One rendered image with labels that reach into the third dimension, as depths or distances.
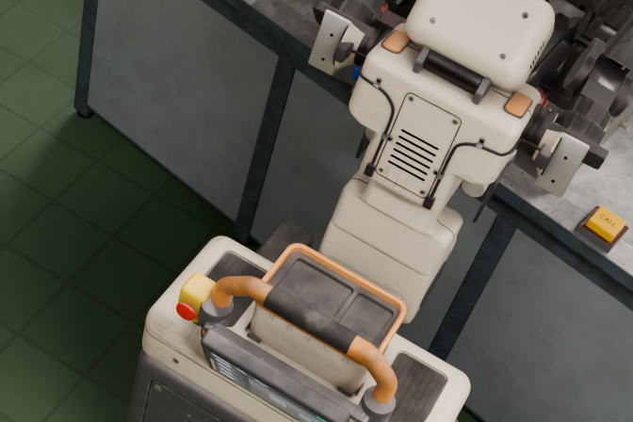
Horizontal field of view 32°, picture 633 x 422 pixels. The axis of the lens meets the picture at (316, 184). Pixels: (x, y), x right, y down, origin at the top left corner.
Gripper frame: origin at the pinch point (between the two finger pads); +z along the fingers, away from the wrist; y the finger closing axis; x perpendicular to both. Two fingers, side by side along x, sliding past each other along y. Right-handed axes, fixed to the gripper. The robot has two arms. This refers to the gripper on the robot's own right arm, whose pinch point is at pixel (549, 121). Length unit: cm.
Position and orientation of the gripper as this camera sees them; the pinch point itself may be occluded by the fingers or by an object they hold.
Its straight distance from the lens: 232.6
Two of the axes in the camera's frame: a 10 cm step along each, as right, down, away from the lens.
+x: -6.0, 4.5, -6.7
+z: -2.4, 6.9, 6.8
